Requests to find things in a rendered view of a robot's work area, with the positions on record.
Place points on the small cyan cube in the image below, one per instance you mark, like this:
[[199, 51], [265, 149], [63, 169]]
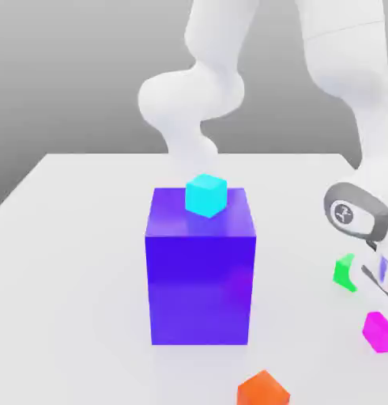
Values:
[[204, 196]]

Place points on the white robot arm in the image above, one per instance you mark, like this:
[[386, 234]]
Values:
[[193, 95]]

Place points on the small orange cube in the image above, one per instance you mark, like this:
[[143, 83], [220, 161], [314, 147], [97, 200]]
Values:
[[263, 390]]

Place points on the small green cube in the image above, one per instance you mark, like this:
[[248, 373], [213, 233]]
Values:
[[342, 272]]

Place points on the small magenta cube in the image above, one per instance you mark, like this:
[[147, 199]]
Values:
[[377, 332]]

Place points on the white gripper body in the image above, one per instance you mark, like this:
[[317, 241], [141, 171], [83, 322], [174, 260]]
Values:
[[372, 289]]

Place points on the large purple box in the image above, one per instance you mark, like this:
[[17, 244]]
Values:
[[198, 284]]

